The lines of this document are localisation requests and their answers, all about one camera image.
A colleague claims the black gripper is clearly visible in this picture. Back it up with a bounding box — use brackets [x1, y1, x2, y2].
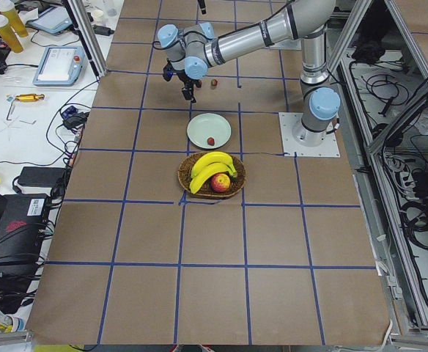
[177, 0, 206, 103]

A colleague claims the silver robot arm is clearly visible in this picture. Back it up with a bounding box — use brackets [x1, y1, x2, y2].
[152, 1, 341, 147]

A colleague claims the pale green plate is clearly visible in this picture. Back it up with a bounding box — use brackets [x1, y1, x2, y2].
[186, 113, 232, 149]

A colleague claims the yellow banana bunch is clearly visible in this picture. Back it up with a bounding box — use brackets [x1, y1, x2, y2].
[189, 151, 237, 194]

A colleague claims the woven wicker basket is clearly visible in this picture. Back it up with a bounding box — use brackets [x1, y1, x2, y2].
[177, 152, 246, 199]

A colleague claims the white paper cup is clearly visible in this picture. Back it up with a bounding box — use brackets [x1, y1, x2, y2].
[90, 9, 106, 26]

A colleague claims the red yellow apple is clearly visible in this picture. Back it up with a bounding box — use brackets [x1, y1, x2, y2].
[210, 173, 231, 193]

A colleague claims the blue teach pendant near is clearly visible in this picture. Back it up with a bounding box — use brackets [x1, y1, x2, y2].
[32, 46, 86, 87]

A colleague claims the blue teach pendant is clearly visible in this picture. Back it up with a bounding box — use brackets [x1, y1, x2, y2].
[26, 7, 73, 35]
[32, 46, 86, 87]

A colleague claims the blue teach pendant far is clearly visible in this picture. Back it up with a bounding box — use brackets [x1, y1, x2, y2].
[26, 7, 73, 35]

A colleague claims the person in black clothes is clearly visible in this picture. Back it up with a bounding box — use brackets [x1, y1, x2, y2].
[352, 1, 393, 65]

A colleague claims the black power adapter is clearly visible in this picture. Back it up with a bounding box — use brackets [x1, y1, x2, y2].
[12, 166, 65, 194]

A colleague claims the yellow bottle white cap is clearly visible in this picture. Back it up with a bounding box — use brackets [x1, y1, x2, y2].
[0, 15, 23, 54]

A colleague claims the black computer box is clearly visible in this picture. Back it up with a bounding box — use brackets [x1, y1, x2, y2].
[0, 194, 50, 275]

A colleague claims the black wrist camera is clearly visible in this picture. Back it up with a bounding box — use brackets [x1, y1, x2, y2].
[163, 62, 174, 81]

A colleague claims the aluminium frame post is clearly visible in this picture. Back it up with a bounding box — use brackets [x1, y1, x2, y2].
[62, 0, 108, 79]

